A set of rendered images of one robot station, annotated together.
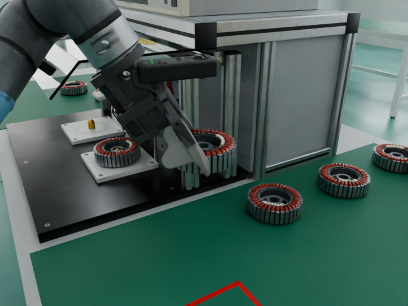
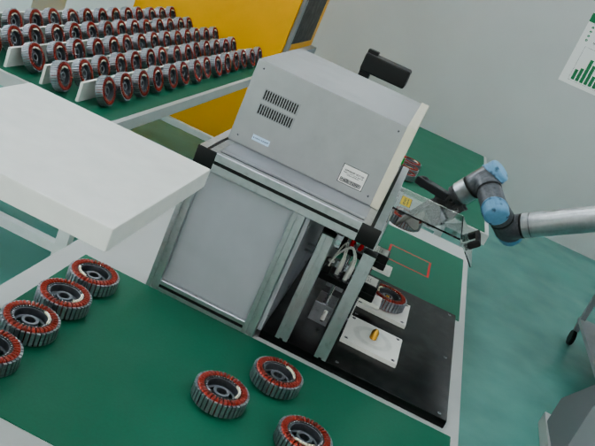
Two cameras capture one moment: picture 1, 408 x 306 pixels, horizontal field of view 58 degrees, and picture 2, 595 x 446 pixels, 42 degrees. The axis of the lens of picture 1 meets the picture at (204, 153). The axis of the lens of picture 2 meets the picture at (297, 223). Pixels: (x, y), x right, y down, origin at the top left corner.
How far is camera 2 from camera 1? 293 cm
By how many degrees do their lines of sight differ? 123
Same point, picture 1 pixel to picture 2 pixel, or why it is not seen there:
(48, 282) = (455, 308)
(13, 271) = not seen: outside the picture
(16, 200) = (456, 349)
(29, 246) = (458, 324)
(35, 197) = (449, 330)
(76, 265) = (440, 303)
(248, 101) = not seen: hidden behind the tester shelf
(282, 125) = not seen: hidden behind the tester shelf
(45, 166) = (432, 342)
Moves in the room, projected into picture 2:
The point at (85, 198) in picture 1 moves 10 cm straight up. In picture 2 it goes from (421, 309) to (436, 280)
